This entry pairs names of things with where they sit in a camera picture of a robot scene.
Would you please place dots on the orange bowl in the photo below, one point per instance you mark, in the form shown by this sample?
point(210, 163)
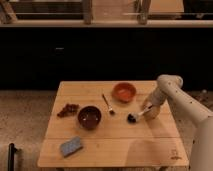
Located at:
point(124, 92)

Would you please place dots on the bunch of dark grapes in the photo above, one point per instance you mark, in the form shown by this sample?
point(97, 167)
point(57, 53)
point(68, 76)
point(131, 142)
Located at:
point(68, 109)

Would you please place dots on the small wooden handled brush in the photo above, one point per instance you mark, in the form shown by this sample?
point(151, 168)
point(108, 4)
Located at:
point(110, 109)

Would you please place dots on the blue sponge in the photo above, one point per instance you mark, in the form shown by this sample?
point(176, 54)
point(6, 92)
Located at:
point(69, 147)

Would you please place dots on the black white dish brush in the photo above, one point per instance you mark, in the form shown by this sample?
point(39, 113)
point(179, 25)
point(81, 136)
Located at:
point(133, 118)

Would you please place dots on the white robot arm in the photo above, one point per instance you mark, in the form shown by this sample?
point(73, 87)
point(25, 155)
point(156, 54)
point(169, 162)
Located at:
point(169, 88)

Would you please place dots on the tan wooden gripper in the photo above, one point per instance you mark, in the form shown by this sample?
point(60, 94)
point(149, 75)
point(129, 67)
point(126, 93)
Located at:
point(152, 111)

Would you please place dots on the black chair back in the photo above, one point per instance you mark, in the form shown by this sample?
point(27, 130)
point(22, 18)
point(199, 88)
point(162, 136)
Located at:
point(11, 154)

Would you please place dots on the wooden folding table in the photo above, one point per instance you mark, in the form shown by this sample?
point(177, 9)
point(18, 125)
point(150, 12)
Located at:
point(115, 142)

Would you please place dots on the wooden shelf frame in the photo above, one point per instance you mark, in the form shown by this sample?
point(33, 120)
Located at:
point(107, 13)

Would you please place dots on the purple bowl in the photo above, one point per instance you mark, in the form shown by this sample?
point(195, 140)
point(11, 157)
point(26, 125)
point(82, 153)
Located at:
point(89, 117)

